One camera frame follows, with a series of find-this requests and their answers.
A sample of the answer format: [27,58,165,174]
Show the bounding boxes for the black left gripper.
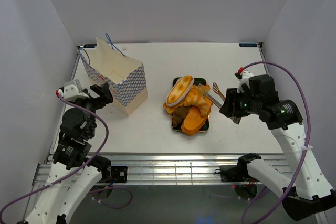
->
[62,81,113,137]

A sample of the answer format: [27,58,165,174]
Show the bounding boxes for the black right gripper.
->
[219,87,261,118]

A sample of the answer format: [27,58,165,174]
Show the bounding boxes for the metal tongs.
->
[198,82,242,125]

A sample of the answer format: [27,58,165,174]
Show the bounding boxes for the blue checkered paper bag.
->
[78,34,148,116]

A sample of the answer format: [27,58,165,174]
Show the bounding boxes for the golden croissant front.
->
[184,95,212,116]

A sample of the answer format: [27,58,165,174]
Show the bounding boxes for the golden croissant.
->
[184,95,212,116]
[186,84,211,98]

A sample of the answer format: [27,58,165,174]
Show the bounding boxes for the golden croissant back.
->
[186,84,211,98]

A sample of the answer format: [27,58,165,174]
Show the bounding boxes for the long cream-filled bread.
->
[165,75,194,107]

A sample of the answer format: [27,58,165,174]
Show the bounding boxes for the brown chocolate croissant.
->
[172,106,191,127]

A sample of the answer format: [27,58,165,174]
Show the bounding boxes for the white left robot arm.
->
[23,80,113,223]

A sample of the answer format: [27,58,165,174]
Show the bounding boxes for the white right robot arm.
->
[220,71,335,221]

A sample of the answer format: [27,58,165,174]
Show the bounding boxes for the large orange flat bread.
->
[181,106,208,136]

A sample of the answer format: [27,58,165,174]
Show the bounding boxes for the twisted orange bread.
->
[163,103,176,114]

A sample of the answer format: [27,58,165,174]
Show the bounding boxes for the black gold-rimmed tray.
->
[171,77,209,133]

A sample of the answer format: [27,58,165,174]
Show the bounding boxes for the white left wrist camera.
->
[56,79,89,102]

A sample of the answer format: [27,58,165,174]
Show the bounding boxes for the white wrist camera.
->
[235,68,254,93]
[56,79,89,102]

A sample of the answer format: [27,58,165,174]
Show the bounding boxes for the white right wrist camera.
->
[235,68,254,93]

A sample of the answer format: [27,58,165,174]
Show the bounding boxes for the right black motor mount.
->
[214,166,249,182]

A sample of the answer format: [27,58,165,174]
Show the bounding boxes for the black motor mount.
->
[214,166,249,182]
[101,166,128,184]

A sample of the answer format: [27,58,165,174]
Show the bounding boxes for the left black motor mount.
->
[101,166,128,184]

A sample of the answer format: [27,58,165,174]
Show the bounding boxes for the aluminium frame rail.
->
[33,153,292,187]

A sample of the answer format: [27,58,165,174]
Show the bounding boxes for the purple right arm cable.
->
[240,61,313,224]

